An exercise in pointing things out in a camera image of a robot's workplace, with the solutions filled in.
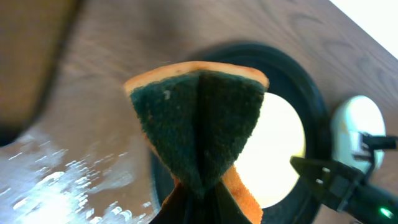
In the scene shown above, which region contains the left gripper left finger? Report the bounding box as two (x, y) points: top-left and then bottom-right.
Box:
(150, 184), (198, 224)

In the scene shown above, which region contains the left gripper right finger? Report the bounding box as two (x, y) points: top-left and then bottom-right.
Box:
(205, 181), (251, 224)

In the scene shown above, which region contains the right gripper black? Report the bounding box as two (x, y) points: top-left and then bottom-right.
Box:
(290, 133), (397, 224)

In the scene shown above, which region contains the green plate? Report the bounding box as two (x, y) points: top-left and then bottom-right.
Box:
(331, 95), (386, 173)

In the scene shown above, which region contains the yellow plate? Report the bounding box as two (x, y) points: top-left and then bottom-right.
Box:
(234, 93), (306, 208)

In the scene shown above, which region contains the orange green sponge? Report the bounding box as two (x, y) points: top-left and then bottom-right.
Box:
(124, 61), (269, 223)

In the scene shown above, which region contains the round black serving tray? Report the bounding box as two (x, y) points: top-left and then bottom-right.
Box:
(146, 43), (331, 223)

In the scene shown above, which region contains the black rectangular water tray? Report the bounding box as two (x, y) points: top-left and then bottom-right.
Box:
(1, 0), (84, 146)

